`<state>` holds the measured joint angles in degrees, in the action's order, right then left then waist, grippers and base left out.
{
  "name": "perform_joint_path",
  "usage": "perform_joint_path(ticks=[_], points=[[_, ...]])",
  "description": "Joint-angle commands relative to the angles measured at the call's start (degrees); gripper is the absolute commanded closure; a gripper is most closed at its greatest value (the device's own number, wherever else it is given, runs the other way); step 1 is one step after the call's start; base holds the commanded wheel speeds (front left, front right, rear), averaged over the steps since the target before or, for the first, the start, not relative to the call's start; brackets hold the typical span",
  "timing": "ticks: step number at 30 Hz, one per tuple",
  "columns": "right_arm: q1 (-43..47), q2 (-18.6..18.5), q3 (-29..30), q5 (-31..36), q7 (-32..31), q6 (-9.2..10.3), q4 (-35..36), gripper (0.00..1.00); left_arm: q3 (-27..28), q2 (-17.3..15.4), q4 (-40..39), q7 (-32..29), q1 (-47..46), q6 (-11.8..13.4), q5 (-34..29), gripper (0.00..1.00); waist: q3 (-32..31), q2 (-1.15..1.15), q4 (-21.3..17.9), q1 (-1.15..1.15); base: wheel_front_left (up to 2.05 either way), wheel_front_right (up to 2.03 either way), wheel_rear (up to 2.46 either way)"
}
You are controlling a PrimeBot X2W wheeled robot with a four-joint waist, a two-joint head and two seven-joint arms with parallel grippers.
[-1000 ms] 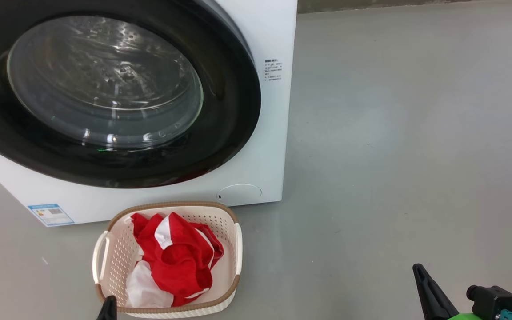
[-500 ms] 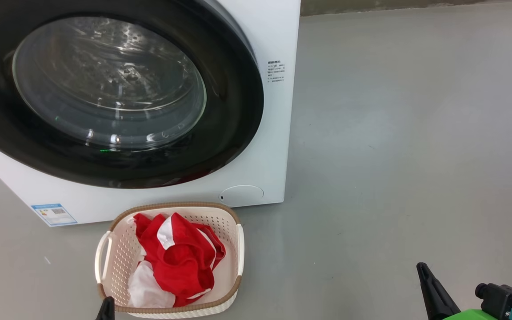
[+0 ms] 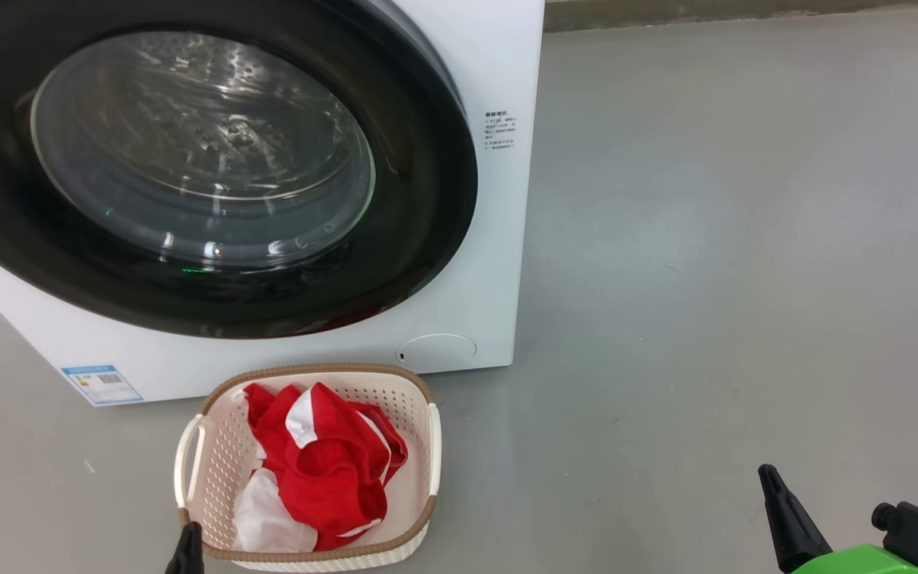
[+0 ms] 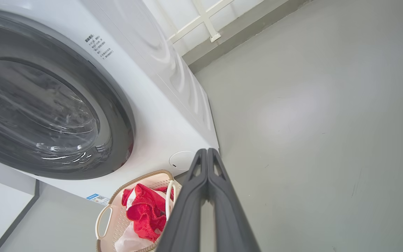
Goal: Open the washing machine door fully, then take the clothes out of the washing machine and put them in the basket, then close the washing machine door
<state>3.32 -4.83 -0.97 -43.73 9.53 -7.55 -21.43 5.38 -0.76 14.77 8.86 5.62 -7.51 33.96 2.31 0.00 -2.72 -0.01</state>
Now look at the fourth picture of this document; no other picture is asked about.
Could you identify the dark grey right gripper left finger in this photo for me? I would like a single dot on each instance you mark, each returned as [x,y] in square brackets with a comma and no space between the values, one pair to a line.
[187,217]

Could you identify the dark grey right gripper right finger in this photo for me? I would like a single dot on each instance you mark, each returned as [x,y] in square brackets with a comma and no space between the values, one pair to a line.
[229,220]

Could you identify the dark washing machine door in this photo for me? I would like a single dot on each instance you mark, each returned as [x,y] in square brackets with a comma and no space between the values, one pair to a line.
[117,115]

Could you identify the cream perforated laundry basket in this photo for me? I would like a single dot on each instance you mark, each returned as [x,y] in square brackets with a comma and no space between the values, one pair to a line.
[112,227]

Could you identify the white front-load washing machine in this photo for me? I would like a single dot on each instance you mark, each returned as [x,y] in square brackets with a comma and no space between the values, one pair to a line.
[166,115]

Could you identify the round drain filter cover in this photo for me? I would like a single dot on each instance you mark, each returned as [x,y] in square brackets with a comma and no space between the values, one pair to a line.
[182,160]

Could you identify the blue energy label sticker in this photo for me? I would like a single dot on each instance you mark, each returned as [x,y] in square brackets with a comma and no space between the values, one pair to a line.
[98,199]

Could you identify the black text instruction sticker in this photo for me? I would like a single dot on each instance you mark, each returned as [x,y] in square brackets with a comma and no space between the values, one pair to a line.
[99,46]

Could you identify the white metal railing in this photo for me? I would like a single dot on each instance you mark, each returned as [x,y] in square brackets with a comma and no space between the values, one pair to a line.
[205,19]

